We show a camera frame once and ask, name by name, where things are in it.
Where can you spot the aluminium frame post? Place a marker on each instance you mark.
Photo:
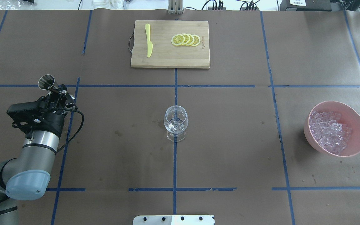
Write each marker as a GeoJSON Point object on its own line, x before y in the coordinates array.
{"type": "Point", "coordinates": [175, 7]}

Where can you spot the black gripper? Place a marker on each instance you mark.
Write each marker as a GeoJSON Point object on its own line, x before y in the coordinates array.
{"type": "Point", "coordinates": [52, 121]}

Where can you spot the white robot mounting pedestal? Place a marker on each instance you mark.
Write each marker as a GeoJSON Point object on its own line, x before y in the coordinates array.
{"type": "Point", "coordinates": [174, 220]}

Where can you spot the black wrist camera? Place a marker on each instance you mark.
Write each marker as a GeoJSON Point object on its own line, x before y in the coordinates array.
{"type": "Point", "coordinates": [26, 112]}

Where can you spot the clear ice cubes pile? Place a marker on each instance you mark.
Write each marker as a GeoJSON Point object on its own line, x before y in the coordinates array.
{"type": "Point", "coordinates": [329, 132]}

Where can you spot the lemon slice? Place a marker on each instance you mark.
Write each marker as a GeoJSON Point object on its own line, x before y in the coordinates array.
{"type": "Point", "coordinates": [196, 40]}
{"type": "Point", "coordinates": [191, 39]}
{"type": "Point", "coordinates": [186, 39]}
{"type": "Point", "coordinates": [178, 40]}

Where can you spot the clear wine glass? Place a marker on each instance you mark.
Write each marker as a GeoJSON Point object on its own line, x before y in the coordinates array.
{"type": "Point", "coordinates": [176, 122]}

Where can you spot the bamboo cutting board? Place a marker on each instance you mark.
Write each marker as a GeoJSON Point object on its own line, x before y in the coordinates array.
{"type": "Point", "coordinates": [166, 55]}

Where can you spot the yellow plastic knife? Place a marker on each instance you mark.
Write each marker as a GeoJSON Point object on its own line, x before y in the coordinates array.
{"type": "Point", "coordinates": [148, 40]}

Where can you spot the steel cocktail jigger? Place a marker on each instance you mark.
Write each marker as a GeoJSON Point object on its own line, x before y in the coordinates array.
{"type": "Point", "coordinates": [48, 83]}

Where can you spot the pink bowl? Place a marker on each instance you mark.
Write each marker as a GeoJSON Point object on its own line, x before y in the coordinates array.
{"type": "Point", "coordinates": [348, 117]}

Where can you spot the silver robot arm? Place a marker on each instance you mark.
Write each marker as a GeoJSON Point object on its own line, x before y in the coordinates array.
{"type": "Point", "coordinates": [26, 177]}

